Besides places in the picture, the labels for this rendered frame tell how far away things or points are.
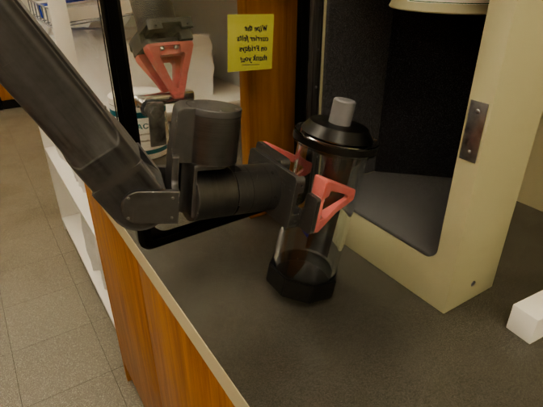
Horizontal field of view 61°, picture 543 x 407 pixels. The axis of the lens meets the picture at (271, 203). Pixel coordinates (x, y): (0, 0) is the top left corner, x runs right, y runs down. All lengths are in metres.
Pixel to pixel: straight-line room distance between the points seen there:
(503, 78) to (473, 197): 0.14
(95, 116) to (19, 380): 1.65
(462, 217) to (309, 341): 0.25
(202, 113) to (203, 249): 0.37
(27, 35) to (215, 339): 0.40
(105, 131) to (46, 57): 0.08
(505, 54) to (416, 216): 0.31
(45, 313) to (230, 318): 1.69
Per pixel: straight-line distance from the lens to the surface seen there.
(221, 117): 0.46
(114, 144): 0.45
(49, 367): 2.03
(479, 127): 0.57
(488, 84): 0.56
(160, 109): 0.61
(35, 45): 0.45
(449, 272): 0.65
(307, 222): 0.53
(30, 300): 2.39
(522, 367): 0.66
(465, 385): 0.61
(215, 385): 0.76
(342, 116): 0.57
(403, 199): 0.80
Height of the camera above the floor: 1.38
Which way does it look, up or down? 28 degrees down
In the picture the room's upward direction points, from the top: straight up
